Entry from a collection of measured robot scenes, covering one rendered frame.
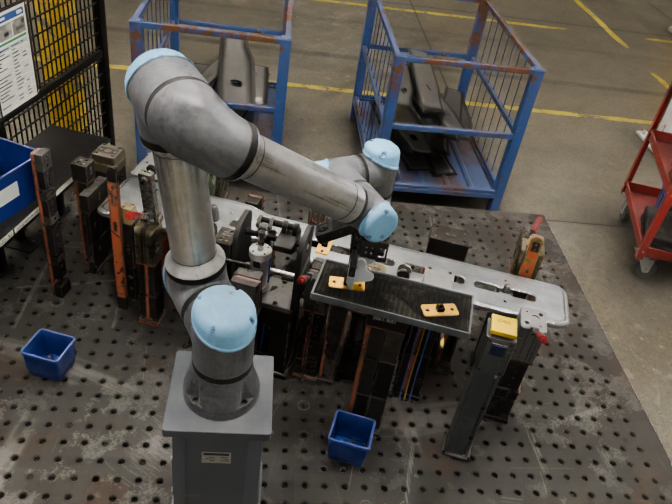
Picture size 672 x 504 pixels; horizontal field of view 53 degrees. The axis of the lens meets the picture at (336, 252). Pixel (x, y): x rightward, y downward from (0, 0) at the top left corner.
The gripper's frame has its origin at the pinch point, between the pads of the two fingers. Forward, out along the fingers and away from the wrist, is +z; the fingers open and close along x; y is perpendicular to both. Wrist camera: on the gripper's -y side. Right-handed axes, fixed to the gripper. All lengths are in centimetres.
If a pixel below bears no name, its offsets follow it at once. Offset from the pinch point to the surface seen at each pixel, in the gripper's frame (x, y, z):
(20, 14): 69, -103, -24
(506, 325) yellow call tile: -6.5, 37.1, 2.0
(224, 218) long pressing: 41, -37, 18
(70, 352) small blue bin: 3, -70, 42
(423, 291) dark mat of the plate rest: 1.3, 18.2, 1.9
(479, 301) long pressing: 19.4, 37.7, 17.7
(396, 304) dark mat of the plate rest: -4.7, 11.6, 1.9
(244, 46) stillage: 298, -74, 66
